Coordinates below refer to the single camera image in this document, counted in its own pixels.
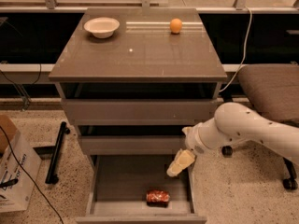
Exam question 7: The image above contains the brown cardboard box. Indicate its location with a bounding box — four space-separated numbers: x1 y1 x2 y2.
0 115 18 154

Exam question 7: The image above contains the grey drawer cabinet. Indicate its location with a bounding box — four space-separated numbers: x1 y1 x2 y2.
48 7 228 170

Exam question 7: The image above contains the grey open bottom drawer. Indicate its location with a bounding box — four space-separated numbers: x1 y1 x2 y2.
76 155 206 224

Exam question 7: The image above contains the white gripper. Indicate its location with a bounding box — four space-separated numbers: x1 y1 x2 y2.
166 124 206 177

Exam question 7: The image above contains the black floor cable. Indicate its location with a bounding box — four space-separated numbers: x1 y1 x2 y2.
0 125 65 224

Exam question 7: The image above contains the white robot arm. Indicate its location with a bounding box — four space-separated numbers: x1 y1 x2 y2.
166 103 299 177

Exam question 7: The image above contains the white cardboard box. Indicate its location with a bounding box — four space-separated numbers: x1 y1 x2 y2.
0 132 41 213

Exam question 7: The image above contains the grey top drawer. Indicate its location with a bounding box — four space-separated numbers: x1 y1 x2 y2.
62 99 217 125

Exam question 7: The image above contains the white cable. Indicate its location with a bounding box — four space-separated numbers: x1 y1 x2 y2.
219 7 253 94

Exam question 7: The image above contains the white paper bowl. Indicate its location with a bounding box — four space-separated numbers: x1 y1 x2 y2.
84 17 120 38

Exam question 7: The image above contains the grey office chair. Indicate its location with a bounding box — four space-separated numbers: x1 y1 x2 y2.
221 63 299 191

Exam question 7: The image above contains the grey middle drawer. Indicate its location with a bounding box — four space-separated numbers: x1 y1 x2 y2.
78 135 187 155

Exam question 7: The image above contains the red coke can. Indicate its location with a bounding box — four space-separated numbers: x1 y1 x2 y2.
146 189 170 206

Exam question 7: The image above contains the black metal bar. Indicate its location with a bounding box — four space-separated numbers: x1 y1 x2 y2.
45 121 70 185

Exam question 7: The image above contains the orange fruit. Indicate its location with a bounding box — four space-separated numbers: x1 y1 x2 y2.
170 19 182 34

